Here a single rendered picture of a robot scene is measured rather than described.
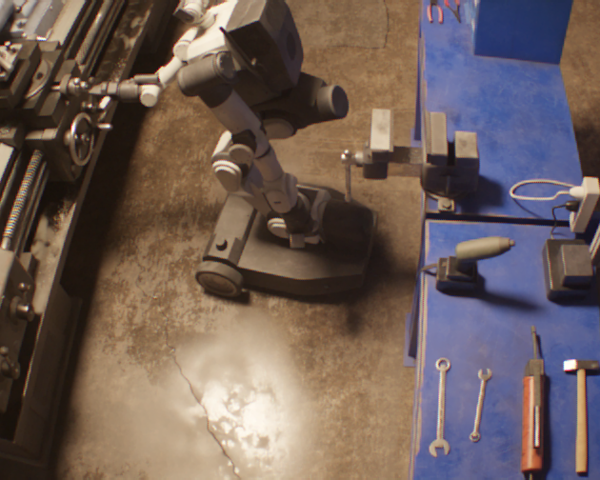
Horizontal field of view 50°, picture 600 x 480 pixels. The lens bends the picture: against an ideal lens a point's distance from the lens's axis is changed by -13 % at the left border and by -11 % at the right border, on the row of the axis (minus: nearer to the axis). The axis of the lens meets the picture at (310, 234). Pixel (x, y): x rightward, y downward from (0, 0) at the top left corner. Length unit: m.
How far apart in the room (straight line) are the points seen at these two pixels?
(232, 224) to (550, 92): 1.38
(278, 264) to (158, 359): 0.63
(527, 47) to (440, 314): 1.10
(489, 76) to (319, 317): 1.18
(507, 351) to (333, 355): 1.06
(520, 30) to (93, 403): 2.20
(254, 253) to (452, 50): 1.12
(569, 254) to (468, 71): 0.86
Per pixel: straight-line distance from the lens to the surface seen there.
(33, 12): 3.02
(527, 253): 2.06
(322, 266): 2.79
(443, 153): 1.93
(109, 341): 3.00
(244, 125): 2.06
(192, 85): 1.98
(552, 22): 2.50
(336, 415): 2.71
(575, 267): 1.94
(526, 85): 2.51
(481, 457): 1.79
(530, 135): 2.34
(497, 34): 2.51
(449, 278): 1.91
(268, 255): 2.83
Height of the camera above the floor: 2.57
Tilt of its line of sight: 57 degrees down
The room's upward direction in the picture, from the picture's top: 7 degrees counter-clockwise
